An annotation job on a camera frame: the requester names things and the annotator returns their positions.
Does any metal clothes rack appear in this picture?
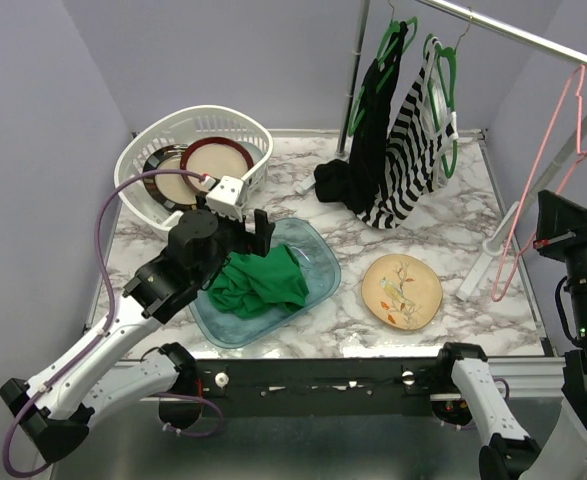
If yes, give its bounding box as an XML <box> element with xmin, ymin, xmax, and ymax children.
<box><xmin>295</xmin><ymin>0</ymin><xmax>587</xmax><ymax>301</ymax></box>

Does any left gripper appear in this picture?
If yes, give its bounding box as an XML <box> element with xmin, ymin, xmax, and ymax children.
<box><xmin>194</xmin><ymin>192</ymin><xmax>276</xmax><ymax>286</ymax></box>

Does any green hanger with black top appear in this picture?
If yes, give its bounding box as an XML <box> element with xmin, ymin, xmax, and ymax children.
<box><xmin>347</xmin><ymin>1</ymin><xmax>419</xmax><ymax>137</ymax></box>

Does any white plastic dish basket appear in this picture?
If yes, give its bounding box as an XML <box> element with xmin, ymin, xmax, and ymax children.
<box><xmin>114</xmin><ymin>105</ymin><xmax>274</xmax><ymax>239</ymax></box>

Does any black rimmed plate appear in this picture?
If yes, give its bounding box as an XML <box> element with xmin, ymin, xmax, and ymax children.
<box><xmin>142</xmin><ymin>144</ymin><xmax>198</xmax><ymax>212</ymax></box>

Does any green hanger with striped top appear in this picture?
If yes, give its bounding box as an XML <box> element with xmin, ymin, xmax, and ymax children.
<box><xmin>422</xmin><ymin>33</ymin><xmax>459</xmax><ymax>188</ymax></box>

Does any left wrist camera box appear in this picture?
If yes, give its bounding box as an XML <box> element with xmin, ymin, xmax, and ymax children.
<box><xmin>205</xmin><ymin>176</ymin><xmax>247</xmax><ymax>221</ymax></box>

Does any beige bird pattern plate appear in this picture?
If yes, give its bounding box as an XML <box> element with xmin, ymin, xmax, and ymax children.
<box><xmin>361</xmin><ymin>254</ymin><xmax>443</xmax><ymax>331</ymax></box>

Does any green tank top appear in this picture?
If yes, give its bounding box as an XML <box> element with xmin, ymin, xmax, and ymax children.
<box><xmin>208</xmin><ymin>244</ymin><xmax>309</xmax><ymax>320</ymax></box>

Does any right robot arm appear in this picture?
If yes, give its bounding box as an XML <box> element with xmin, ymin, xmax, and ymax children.
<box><xmin>432</xmin><ymin>190</ymin><xmax>587</xmax><ymax>479</ymax></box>

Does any pink wire hanger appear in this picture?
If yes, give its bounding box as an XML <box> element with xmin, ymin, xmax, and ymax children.
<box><xmin>490</xmin><ymin>64</ymin><xmax>587</xmax><ymax>302</ymax></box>

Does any black white striped tank top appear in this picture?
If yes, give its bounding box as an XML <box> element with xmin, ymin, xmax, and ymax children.
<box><xmin>358</xmin><ymin>60</ymin><xmax>438</xmax><ymax>230</ymax></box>

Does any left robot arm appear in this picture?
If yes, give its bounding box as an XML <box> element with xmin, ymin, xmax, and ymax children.
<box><xmin>0</xmin><ymin>209</ymin><xmax>275</xmax><ymax>464</ymax></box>

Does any red rimmed plate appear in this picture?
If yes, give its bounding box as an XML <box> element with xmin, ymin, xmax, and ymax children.
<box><xmin>180</xmin><ymin>136</ymin><xmax>254</xmax><ymax>179</ymax></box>

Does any clear blue plastic tray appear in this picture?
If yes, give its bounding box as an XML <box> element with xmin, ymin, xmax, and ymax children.
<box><xmin>190</xmin><ymin>218</ymin><xmax>341</xmax><ymax>349</ymax></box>

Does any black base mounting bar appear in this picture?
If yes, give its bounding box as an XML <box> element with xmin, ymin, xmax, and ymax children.
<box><xmin>157</xmin><ymin>349</ymin><xmax>474</xmax><ymax>419</ymax></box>

